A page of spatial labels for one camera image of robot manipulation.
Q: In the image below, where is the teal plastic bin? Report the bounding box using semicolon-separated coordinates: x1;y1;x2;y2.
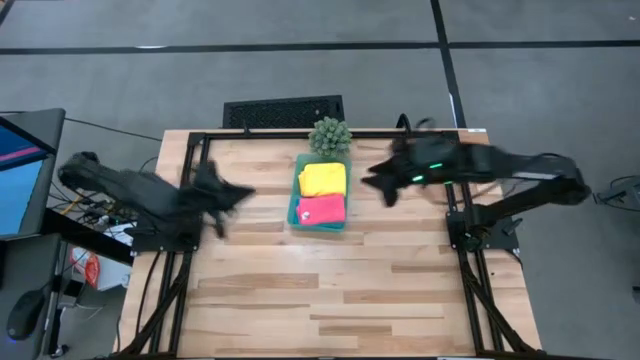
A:
286;153;353;234

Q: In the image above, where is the yellow microfiber towel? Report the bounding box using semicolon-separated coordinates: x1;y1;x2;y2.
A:
297;161;348;198

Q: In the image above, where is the black cable bundle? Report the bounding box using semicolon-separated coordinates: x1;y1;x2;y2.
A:
48;154;162;227

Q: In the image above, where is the computer monitor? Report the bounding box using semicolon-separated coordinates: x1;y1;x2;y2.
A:
0;107;67;242

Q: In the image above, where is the dark side desk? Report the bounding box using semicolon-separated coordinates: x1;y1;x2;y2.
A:
0;207;137;360

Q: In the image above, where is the white and red bag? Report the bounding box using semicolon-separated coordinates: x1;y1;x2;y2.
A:
69;243;135;293

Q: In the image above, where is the pink microfiber towel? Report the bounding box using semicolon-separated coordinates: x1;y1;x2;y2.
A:
296;193;347;227

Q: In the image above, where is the black computer mouse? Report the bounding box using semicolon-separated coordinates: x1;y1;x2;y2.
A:
3;289;47;344

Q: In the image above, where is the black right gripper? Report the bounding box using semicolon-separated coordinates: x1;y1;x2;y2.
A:
360;133;469;209

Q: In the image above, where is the small green artificial plant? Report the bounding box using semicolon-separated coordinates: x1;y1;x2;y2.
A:
307;116;354;159

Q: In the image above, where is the black perforated computer case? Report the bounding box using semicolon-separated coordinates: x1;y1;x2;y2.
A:
222;94;347;131

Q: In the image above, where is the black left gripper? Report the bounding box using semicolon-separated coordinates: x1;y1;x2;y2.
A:
179;159;257;239

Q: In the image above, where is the yellow cable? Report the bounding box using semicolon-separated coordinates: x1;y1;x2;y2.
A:
61;194;86;217

